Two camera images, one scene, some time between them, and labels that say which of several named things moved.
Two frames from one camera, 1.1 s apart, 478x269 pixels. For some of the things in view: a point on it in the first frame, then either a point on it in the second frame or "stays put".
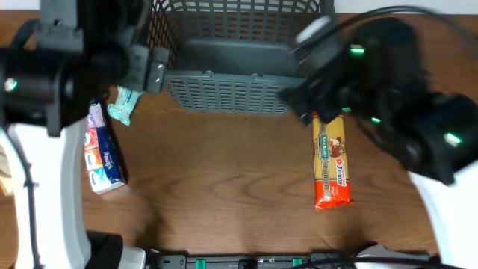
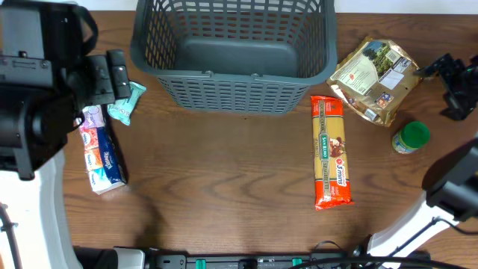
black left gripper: x=149 y=66 -> x=116 y=75
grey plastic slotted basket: x=233 y=57 stays put
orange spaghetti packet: x=331 y=166 stays put
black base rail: x=170 y=260 stays put
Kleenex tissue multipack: x=101 y=157 stays put
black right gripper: x=314 y=92 -> x=461 y=107
